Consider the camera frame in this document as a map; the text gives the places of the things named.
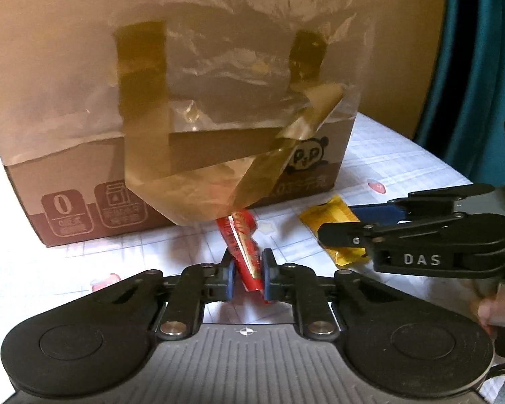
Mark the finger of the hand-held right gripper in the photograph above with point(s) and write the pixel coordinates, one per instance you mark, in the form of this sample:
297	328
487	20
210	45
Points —
345	237
374	213

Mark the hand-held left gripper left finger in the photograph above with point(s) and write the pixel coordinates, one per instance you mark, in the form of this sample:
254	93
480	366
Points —
229	278

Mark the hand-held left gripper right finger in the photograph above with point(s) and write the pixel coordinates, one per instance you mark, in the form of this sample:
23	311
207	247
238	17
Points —
267	278

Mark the large red snack packet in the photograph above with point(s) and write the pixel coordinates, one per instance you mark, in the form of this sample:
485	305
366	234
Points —
244	252

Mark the yellow snack packet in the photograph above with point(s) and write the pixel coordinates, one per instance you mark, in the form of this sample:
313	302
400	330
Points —
324	214

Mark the brown cardboard box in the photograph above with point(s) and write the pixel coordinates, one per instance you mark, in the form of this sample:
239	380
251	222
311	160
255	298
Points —
67	202

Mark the clear plastic bag liner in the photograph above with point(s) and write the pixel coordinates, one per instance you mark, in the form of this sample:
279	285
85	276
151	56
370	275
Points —
235	50

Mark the person's right hand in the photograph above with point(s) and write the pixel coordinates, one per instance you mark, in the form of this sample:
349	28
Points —
503	307

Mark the checked strawberry tablecloth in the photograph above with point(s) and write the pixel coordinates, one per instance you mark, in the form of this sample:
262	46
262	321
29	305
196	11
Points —
404	168

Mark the wooden door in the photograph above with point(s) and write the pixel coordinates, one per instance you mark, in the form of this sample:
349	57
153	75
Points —
404	50

